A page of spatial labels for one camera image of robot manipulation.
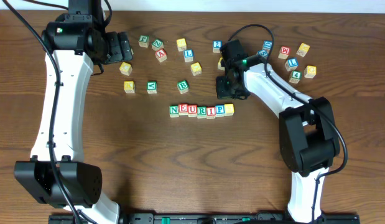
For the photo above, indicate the blue D block right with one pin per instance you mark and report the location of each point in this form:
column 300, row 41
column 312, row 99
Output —
column 267, row 44

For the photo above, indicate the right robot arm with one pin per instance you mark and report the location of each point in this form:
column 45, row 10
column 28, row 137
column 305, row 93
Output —
column 307, row 139

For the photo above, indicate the yellow S block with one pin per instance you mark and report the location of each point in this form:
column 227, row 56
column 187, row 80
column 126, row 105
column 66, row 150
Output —
column 181, row 44

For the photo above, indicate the red E block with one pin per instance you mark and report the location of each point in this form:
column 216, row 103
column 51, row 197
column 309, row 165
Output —
column 183, row 109

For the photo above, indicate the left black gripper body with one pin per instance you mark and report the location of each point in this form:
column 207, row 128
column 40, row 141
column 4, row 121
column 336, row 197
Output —
column 124, row 46

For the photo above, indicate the red M block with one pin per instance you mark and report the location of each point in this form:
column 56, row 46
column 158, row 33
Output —
column 284, row 52

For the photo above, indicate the blue I block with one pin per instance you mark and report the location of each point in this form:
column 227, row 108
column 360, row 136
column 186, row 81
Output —
column 291, row 64

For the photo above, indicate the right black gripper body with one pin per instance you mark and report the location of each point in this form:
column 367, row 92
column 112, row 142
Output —
column 227, row 92

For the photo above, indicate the yellow block far right low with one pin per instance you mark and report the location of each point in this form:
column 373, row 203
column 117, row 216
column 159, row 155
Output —
column 310, row 71

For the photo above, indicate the green 4 block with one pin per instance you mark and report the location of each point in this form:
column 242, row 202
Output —
column 295, row 76

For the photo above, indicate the yellow O block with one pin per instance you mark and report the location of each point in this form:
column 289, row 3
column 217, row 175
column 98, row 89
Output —
column 196, row 69

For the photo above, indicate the green V block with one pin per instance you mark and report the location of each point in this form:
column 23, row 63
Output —
column 152, row 87

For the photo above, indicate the blue 2 block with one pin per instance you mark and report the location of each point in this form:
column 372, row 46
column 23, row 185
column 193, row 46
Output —
column 217, row 44

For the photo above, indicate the green B block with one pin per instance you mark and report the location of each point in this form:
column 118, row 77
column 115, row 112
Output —
column 183, row 86

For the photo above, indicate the blue L block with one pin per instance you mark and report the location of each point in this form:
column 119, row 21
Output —
column 188, row 55

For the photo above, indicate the yellow Q block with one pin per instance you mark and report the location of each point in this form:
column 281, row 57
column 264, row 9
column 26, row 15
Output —
column 220, row 64

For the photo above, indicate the red A block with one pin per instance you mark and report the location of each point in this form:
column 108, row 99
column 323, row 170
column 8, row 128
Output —
column 161, row 55

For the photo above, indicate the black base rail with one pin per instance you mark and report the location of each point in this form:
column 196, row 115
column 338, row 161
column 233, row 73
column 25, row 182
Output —
column 262, row 217

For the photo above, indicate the red I block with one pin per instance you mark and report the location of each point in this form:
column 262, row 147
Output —
column 210, row 112

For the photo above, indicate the green Z block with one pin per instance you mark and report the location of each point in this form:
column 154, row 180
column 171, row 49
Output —
column 157, row 44

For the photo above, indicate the green R block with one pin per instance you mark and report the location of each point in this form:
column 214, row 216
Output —
column 201, row 112

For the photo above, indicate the yellow K block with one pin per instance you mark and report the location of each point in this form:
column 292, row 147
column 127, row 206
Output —
column 129, row 87

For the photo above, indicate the green N block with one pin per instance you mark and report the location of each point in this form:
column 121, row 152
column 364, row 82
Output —
column 174, row 111

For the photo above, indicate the blue P block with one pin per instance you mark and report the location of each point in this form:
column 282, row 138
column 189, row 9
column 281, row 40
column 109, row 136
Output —
column 220, row 110

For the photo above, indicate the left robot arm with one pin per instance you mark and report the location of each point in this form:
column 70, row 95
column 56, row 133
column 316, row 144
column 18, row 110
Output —
column 56, row 173

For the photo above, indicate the green J block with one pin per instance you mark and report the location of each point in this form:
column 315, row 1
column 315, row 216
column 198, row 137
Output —
column 143, row 41

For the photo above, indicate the yellow C block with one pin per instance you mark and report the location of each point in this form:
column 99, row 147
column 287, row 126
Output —
column 125, row 69

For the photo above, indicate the red U block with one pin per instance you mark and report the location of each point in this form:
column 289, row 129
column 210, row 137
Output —
column 192, row 110

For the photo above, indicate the blue 5 block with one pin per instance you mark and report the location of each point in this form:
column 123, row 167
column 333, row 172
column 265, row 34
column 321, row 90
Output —
column 263, row 53

